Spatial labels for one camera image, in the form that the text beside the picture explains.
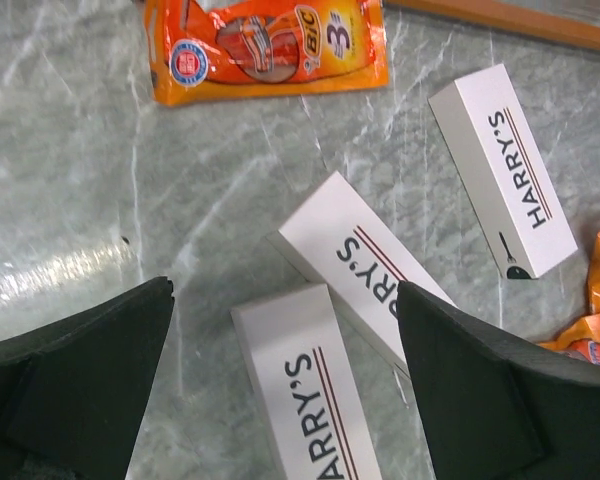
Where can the orange wooden shelf rack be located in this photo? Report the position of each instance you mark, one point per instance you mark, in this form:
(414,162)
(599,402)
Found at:
(515,19)

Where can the white Harry's razor box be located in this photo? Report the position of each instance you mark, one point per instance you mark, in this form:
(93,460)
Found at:
(335,238)
(304,386)
(500,165)

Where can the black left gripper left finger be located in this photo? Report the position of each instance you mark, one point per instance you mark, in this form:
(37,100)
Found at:
(74,392)

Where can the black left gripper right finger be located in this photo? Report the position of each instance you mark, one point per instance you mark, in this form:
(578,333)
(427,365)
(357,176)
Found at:
(493,405)

